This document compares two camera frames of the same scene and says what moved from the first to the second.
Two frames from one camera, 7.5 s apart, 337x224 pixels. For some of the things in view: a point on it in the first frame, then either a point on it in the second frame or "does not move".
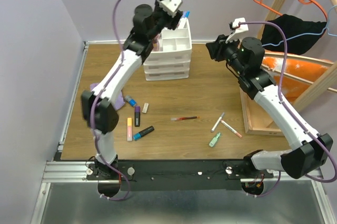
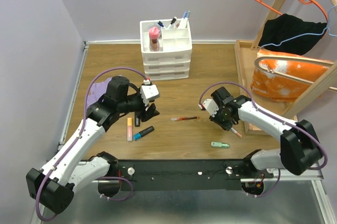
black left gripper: x=172 y=22 → x=151 y=112
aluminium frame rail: x=76 y=172 does not move
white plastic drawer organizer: x=170 y=57 does not move
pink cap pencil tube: x=156 y=43 does not move
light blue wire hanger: x=326 y=29 does not move
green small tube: x=214 y=140 → x=219 y=144
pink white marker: x=230 y=128 does not move
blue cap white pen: x=182 y=20 does not move
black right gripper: x=216 y=48 → x=225 y=126
